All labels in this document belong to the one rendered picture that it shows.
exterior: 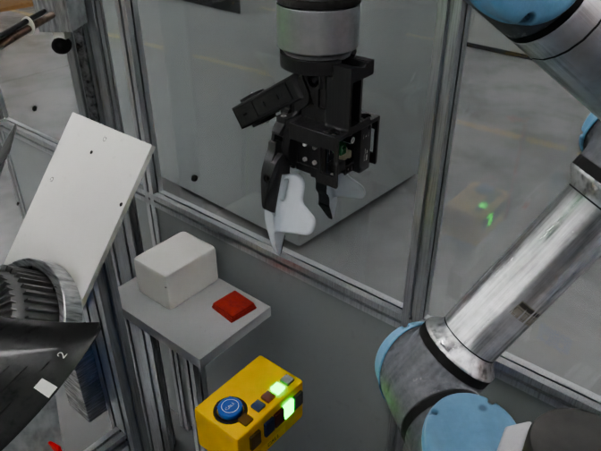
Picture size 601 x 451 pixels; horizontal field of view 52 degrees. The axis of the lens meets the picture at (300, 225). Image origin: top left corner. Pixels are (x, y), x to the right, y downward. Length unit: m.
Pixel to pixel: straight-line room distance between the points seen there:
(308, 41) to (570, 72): 0.21
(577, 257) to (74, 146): 0.97
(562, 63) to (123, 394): 1.27
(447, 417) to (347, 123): 0.38
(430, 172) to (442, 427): 0.51
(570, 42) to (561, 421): 0.26
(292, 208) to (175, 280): 0.93
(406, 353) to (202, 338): 0.71
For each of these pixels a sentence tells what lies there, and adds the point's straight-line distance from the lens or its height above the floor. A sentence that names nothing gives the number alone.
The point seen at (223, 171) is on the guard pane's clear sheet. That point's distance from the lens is 1.52.
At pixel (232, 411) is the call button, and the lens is 1.01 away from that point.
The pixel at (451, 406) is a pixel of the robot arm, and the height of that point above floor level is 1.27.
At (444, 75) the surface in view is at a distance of 1.05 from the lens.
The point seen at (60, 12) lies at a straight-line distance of 1.40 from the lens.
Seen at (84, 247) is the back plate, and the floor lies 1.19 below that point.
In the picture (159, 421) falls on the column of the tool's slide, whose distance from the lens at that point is 2.24.
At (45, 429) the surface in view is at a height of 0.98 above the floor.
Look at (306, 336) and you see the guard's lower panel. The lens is 1.57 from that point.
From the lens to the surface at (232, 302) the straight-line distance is 1.53.
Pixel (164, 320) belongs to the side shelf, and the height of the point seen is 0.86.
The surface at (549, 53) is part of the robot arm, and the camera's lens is 0.50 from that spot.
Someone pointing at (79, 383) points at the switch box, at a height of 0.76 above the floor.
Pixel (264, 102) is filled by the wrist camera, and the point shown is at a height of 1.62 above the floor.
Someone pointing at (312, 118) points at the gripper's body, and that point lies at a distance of 0.59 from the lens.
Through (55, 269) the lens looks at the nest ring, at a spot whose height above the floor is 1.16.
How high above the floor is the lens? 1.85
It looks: 32 degrees down
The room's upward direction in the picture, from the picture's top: straight up
